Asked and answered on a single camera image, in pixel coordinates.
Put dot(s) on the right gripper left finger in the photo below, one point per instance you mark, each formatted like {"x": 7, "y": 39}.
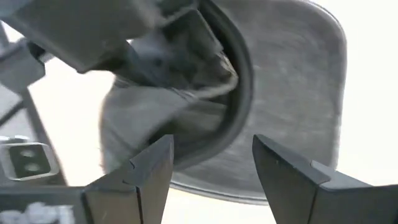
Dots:
{"x": 140, "y": 186}

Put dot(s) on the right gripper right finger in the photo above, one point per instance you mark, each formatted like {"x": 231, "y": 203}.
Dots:
{"x": 304, "y": 199}

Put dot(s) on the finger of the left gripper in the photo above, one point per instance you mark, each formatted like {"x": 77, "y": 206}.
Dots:
{"x": 192, "y": 37}

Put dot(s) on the black baseball cap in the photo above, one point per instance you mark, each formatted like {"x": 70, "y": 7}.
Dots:
{"x": 295, "y": 93}

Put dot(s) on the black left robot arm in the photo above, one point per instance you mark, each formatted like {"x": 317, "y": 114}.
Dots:
{"x": 18, "y": 65}

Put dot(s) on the black plate with white lettering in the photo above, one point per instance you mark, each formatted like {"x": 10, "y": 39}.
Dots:
{"x": 37, "y": 196}

